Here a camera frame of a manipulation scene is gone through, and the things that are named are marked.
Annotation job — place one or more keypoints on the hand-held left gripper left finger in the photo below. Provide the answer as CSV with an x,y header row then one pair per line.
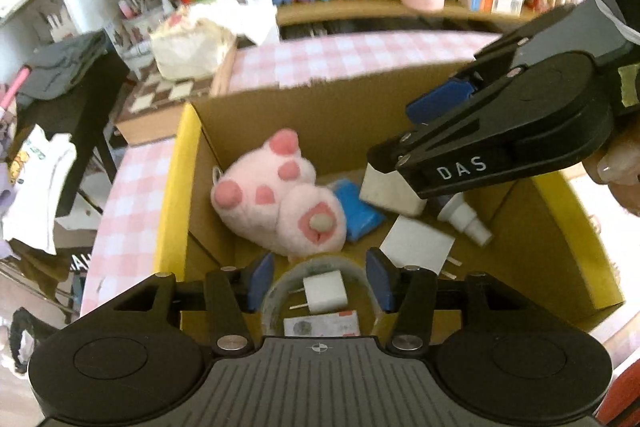
x,y
260,282

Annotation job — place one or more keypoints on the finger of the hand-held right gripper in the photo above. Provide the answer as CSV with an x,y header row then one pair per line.
x,y
440,101
395,152

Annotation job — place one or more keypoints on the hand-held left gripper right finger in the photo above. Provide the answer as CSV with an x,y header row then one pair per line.
x,y
380,279

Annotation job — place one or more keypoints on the beige rectangular block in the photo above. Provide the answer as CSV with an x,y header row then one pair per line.
x,y
385,193

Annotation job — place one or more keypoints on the large white charger plug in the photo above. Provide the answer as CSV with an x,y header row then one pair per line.
x,y
415,244

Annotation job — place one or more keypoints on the yellowish clear tape roll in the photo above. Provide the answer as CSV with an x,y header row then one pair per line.
x,y
330,263

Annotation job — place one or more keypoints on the small white charger plug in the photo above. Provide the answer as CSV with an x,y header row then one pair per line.
x,y
325,292

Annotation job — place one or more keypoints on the blue rectangular block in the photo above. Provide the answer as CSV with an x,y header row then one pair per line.
x,y
357,213

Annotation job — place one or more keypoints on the small red-label card box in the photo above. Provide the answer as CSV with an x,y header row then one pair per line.
x,y
325,324

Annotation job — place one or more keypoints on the yellow cardboard box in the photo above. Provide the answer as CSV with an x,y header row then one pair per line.
x,y
320,127

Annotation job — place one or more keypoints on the blue patterned white-nozzle bottle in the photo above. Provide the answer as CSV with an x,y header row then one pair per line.
x,y
462,214

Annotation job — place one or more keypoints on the pink plush toy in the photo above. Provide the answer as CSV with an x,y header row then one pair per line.
x,y
260,187

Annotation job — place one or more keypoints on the person's right hand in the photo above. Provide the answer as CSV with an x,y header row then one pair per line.
x,y
617,179

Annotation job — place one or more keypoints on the orange and white small box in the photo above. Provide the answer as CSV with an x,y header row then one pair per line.
x,y
490,2

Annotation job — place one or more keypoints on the brown chessboard box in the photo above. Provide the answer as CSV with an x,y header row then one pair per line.
x,y
160,99

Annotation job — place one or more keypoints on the white crumpled cloth bag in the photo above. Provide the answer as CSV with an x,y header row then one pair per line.
x,y
195,42

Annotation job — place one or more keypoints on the white printed t-shirt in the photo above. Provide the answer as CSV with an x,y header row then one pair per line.
x,y
40,187

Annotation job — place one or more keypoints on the black stool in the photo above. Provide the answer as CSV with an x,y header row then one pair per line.
x,y
75,117

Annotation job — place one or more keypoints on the grey folded cloth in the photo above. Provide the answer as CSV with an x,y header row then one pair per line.
x,y
65,62

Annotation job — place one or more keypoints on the pink pen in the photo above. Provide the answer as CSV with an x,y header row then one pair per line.
x,y
15,92

